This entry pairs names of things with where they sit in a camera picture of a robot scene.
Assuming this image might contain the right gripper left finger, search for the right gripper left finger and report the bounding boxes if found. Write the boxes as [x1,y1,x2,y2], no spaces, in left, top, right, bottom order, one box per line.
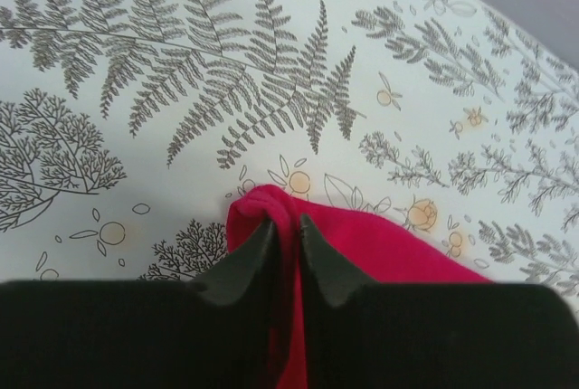
[192,220,277,306]

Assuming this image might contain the magenta red t shirt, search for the magenta red t shirt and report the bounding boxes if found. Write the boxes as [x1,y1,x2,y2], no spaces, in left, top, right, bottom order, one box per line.
[226,185,484,388]

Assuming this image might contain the floral patterned table mat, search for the floral patterned table mat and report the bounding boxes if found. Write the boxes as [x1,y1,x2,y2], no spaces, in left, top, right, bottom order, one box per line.
[1,0,578,303]

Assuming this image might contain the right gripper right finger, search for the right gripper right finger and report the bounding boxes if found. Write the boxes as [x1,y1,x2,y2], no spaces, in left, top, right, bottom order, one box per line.
[299,214,377,308]

